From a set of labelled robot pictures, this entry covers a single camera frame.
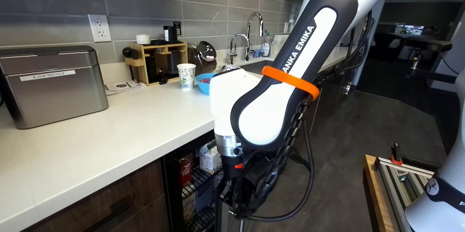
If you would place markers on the white and green carton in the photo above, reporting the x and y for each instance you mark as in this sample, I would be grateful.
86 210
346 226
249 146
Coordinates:
210 157

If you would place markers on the small chrome tap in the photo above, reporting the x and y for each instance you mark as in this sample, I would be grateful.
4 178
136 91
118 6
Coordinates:
232 48

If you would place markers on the tall chrome tap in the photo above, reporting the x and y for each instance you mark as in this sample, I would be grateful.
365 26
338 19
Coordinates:
249 32

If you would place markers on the printed paper cup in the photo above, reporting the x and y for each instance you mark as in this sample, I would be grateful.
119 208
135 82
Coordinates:
186 77

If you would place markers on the sink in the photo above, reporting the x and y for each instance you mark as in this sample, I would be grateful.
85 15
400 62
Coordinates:
259 66

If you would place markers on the white wall socket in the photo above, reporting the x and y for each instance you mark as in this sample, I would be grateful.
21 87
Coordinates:
99 28

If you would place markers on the black clamp with red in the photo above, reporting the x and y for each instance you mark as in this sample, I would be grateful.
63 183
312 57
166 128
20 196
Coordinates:
395 155

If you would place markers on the under-counter fridge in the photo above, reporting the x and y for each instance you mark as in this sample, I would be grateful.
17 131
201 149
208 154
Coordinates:
189 203

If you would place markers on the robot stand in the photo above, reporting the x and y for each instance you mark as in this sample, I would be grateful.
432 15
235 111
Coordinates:
377 195

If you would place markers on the wooden countertop organizer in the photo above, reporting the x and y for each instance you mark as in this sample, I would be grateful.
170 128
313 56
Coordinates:
140 61

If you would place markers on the red can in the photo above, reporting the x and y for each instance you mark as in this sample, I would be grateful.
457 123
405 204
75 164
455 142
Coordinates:
185 172

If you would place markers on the black wall plate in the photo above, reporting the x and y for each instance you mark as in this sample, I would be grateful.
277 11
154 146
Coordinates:
177 28

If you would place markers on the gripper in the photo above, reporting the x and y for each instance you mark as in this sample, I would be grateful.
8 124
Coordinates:
229 174

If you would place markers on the white round container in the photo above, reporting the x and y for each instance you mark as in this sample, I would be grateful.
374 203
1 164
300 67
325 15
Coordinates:
143 39

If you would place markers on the black box with white label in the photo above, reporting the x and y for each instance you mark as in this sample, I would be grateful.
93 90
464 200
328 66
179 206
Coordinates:
170 34

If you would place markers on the soap bottle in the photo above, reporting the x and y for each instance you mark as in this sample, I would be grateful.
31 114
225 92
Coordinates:
266 47

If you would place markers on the blue sponge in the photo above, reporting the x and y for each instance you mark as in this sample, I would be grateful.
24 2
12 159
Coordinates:
258 54

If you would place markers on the wooden drawer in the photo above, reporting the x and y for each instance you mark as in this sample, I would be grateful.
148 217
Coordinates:
109 203

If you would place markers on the stainless steel bin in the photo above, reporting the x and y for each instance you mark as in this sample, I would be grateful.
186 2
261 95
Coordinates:
51 86

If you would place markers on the printed leaflet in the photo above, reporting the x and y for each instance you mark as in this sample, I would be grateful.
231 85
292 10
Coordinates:
121 87

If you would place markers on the blue bowl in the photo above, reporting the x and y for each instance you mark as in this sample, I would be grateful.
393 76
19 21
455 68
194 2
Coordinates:
203 83

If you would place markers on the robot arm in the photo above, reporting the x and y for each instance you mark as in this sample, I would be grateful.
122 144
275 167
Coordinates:
276 115

